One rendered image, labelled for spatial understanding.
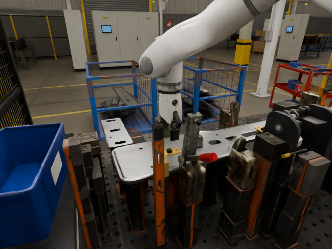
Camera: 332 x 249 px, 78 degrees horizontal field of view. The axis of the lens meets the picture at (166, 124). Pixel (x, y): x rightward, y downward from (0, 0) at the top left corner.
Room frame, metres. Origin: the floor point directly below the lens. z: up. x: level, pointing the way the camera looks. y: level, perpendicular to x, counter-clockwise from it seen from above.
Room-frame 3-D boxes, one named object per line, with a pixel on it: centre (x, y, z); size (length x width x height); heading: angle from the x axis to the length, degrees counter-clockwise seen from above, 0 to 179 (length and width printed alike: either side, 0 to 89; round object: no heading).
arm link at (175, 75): (0.65, -0.01, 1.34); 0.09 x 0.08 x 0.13; 146
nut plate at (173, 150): (0.65, -0.01, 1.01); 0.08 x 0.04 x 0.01; 113
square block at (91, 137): (0.67, 0.29, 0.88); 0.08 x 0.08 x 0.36; 23
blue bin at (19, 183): (0.41, 0.36, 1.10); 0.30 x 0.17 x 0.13; 14
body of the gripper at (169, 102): (0.65, -0.01, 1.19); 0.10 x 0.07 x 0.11; 23
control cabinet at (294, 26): (10.27, -5.78, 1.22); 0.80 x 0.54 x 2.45; 22
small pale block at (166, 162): (0.51, 0.01, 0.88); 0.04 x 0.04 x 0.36; 23
